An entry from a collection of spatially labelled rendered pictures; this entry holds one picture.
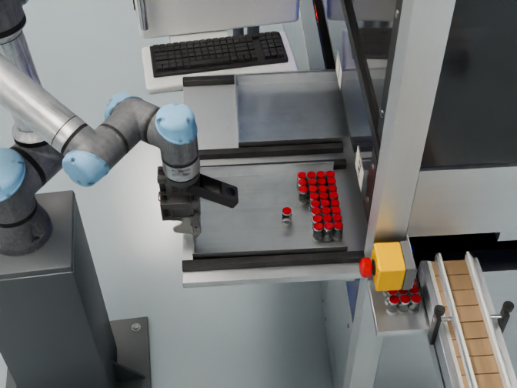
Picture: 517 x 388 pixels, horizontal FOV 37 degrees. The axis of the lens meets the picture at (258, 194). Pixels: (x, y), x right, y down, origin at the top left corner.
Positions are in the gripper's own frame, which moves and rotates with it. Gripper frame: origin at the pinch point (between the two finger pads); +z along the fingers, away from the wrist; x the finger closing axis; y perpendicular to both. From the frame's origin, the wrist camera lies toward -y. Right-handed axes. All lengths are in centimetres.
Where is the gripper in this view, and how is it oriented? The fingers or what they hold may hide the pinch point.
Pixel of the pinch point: (198, 232)
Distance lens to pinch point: 172.5
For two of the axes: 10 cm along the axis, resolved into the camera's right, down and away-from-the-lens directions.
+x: 0.6, 7.4, -6.7
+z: 0.1, 6.7, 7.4
